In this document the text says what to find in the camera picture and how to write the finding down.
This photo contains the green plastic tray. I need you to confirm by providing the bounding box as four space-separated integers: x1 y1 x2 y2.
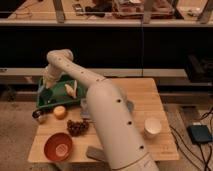
36 75 86 109

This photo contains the black cable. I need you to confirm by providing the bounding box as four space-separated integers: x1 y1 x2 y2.
169 106 213 171

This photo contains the orange bowl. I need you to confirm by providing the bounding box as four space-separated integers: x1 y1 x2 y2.
44 133 73 162

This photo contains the grey rectangular block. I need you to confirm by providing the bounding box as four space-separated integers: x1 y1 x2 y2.
86 146 107 162

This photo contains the green sponge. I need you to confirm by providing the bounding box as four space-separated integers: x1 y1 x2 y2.
39 88 53 104

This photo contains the metal measuring cup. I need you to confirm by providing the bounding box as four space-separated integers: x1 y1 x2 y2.
32 109 47 124

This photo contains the beige covered gripper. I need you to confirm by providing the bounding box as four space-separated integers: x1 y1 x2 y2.
43 65 62 88

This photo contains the blue grey cloth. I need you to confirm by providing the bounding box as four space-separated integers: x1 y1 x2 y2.
80 99 90 119

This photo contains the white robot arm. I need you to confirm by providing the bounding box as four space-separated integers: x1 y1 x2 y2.
44 49 159 171

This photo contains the black foot pedal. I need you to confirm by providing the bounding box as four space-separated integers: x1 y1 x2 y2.
187 125 212 144

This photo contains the yellow round fruit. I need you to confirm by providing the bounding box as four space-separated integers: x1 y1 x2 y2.
53 106 67 120

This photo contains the dark grape bunch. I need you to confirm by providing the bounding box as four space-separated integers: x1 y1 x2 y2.
67 120 89 137

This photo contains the white paper cup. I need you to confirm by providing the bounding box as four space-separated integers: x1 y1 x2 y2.
144 118 162 139

